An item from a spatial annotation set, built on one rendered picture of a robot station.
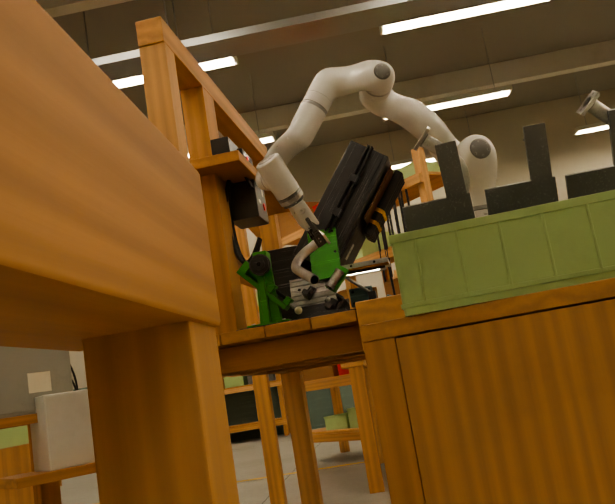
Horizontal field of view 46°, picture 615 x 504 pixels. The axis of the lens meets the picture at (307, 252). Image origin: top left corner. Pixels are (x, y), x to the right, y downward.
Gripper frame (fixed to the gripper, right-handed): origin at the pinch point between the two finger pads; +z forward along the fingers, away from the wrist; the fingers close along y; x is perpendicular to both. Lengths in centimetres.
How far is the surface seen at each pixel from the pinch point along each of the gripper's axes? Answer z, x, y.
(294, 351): 18.0, 27.7, -21.0
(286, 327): 8.3, 25.6, -25.0
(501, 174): 377, -426, 833
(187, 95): -57, 4, 59
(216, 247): -8.7, 28.4, 32.7
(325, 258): 20.8, -3.4, 36.9
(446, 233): -16, -10, -92
